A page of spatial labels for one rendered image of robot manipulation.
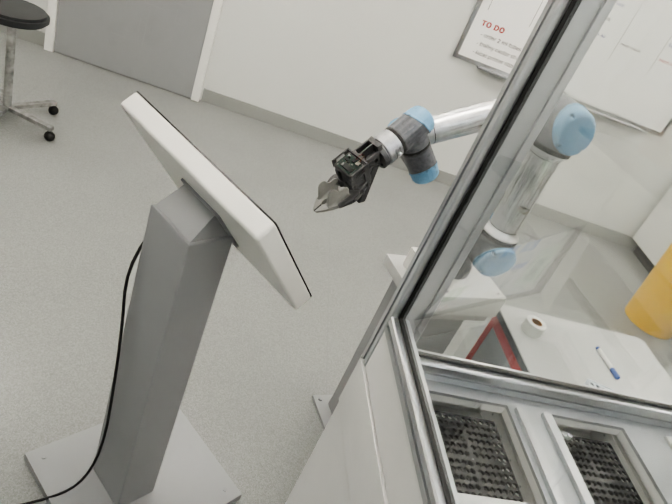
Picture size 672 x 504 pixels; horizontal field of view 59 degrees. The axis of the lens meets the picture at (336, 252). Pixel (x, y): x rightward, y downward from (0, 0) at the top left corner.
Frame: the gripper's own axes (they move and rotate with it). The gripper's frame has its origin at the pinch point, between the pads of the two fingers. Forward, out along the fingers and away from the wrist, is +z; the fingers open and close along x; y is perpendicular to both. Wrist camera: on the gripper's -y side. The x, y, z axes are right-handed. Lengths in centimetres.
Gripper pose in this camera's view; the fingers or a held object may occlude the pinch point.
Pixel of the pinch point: (319, 209)
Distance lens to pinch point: 139.0
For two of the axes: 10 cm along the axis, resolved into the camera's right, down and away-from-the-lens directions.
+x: 6.5, 6.0, -4.7
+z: -7.4, 6.3, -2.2
